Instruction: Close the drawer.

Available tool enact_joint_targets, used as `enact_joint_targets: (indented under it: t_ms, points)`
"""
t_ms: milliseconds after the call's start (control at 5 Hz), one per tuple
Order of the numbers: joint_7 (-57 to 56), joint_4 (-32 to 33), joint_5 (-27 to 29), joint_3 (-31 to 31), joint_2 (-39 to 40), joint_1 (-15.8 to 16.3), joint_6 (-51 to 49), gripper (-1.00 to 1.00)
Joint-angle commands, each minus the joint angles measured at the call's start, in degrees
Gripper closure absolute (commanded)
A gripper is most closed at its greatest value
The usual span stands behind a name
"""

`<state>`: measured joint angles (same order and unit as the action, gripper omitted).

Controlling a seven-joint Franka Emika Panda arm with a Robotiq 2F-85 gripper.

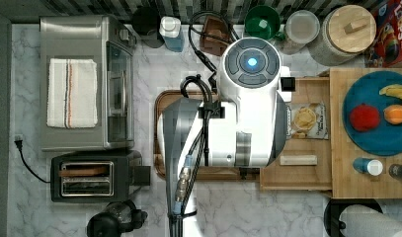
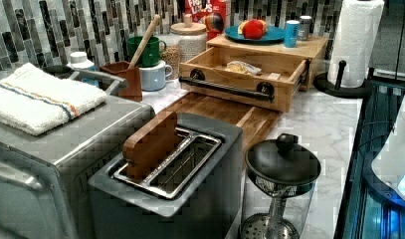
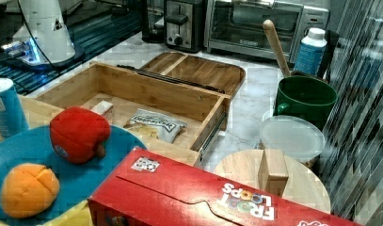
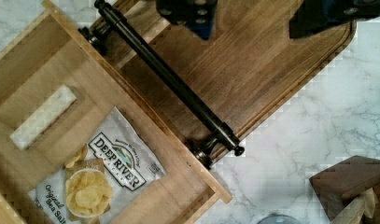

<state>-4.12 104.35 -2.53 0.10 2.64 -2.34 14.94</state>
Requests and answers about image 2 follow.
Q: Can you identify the stainless toaster oven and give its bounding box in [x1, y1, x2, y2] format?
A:
[0, 73, 154, 239]

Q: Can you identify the glass jar of grains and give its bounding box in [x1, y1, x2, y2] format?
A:
[158, 35, 180, 80]

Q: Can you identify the wooden drawer cabinet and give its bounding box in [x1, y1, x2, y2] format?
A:
[207, 34, 328, 91]

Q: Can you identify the black metal drawer handle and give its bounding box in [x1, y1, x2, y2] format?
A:
[179, 69, 275, 103]

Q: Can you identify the silver can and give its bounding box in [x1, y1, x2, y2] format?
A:
[298, 16, 312, 41]

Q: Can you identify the light blue mug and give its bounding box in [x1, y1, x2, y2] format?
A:
[139, 60, 173, 92]

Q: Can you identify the wooden drawer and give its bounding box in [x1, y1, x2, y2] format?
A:
[179, 47, 309, 112]

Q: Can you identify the black paper towel holder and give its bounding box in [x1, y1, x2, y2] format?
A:
[313, 60, 373, 99]

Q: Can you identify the wooden cutting board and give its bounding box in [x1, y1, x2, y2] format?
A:
[164, 93, 282, 151]

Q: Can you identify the glass french press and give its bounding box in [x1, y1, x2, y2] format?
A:
[238, 133, 321, 239]

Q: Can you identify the blue can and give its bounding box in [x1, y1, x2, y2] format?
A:
[284, 20, 300, 48]

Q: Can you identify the bagged bread in drawer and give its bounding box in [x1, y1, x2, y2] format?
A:
[226, 61, 261, 76]

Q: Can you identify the white paper towel roll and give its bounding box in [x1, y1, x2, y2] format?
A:
[327, 0, 384, 88]

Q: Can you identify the white lidded bottle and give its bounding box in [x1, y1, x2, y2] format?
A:
[67, 52, 100, 88]

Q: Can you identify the brown wooden scoop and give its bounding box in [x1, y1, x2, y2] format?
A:
[101, 14, 160, 102]

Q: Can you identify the green mug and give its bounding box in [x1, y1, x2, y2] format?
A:
[126, 36, 166, 68]

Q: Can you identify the red toy fruit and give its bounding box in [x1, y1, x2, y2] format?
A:
[238, 19, 267, 40]

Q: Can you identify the grey two-slot toaster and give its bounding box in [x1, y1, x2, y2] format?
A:
[89, 113, 243, 239]

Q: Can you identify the white striped folded towel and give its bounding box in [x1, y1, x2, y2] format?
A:
[0, 63, 107, 135]

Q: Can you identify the small tan card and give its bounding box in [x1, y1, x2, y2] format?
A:
[268, 73, 281, 80]

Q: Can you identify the wooden toast block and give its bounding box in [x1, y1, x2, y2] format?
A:
[122, 112, 180, 181]

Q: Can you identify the white ceramic canister wooden lid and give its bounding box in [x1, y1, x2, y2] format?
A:
[170, 14, 207, 62]

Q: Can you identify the teal plate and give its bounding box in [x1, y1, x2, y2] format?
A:
[224, 26, 286, 44]

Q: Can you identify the red cereal box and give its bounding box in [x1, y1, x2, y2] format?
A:
[185, 0, 228, 32]

